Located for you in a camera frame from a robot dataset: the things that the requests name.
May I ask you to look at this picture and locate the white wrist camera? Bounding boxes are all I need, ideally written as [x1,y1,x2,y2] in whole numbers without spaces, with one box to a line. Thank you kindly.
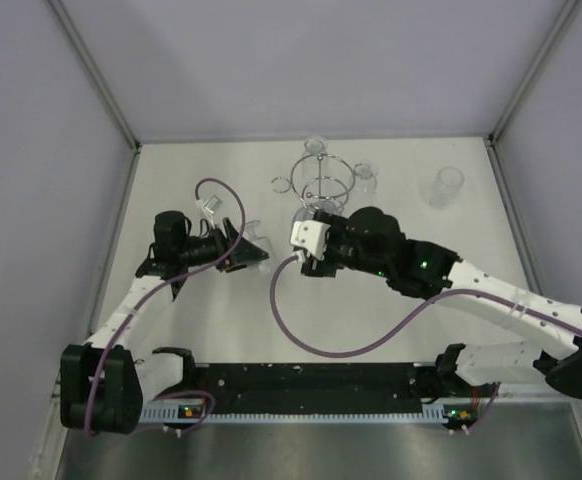
[195,195,222,224]
[289,220,330,260]

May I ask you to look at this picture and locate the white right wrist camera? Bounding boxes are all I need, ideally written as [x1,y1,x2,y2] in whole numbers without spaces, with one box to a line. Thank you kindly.
[289,220,330,260]

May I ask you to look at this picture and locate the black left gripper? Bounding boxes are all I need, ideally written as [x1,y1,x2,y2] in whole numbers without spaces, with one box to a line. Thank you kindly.
[178,218,268,273]

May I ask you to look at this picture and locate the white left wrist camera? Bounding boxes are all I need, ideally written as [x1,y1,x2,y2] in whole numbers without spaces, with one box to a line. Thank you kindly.
[195,195,222,224]

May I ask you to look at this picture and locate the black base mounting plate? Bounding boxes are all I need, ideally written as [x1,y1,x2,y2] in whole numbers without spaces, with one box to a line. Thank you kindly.
[165,363,495,415]

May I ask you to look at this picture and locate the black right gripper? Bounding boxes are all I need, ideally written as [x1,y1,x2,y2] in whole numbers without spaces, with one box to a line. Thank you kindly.
[302,212,391,279]

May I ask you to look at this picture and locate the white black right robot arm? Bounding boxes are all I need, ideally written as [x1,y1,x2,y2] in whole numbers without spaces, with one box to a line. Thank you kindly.
[290,207,582,400]

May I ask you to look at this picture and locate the grey slotted cable duct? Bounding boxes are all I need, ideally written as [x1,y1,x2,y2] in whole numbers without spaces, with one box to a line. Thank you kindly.
[140,402,475,424]

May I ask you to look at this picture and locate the chrome wine glass rack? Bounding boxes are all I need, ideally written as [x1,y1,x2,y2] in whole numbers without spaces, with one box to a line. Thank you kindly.
[270,153,356,223]

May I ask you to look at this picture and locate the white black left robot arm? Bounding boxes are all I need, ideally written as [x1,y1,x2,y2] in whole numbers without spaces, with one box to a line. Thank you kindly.
[60,211,270,434]

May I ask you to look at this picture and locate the clear ribbed wine glass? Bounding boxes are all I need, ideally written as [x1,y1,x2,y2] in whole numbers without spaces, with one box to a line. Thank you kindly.
[353,161,378,194]

